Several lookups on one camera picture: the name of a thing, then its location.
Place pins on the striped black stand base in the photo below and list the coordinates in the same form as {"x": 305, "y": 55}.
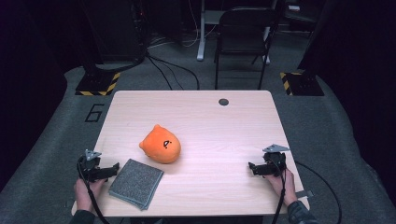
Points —
{"x": 303, "y": 84}
{"x": 98, "y": 84}

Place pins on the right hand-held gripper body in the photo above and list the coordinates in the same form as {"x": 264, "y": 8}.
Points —
{"x": 275, "y": 163}

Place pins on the grey cloth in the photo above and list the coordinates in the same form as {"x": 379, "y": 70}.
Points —
{"x": 137, "y": 183}

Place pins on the person's left hand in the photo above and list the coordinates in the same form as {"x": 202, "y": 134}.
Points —
{"x": 84, "y": 193}

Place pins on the black computer tower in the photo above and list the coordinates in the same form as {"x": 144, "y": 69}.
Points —
{"x": 118, "y": 31}

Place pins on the white desk leg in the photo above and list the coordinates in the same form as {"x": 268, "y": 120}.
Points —
{"x": 201, "y": 37}

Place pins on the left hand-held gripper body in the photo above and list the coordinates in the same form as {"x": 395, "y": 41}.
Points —
{"x": 90, "y": 168}

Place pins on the orange plush toy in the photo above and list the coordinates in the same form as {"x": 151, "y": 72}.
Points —
{"x": 162, "y": 146}

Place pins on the person's right hand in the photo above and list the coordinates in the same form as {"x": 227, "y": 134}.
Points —
{"x": 285, "y": 186}

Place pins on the black folding chair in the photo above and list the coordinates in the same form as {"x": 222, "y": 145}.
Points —
{"x": 243, "y": 34}

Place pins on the grey round table grommet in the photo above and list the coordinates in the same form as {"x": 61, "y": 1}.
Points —
{"x": 223, "y": 102}

